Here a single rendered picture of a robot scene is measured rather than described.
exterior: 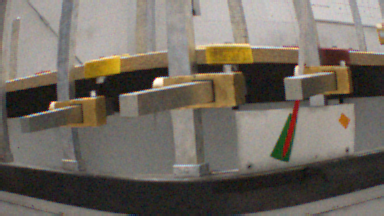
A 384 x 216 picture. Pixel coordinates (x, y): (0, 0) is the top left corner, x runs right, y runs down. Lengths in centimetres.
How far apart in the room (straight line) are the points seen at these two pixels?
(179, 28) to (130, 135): 35
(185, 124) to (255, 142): 12
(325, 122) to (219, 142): 37
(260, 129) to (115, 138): 43
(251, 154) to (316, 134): 14
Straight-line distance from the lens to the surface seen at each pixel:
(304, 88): 147
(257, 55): 198
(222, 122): 206
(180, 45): 185
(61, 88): 196
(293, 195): 178
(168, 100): 166
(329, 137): 176
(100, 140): 217
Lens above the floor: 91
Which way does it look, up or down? 3 degrees down
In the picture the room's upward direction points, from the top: 5 degrees counter-clockwise
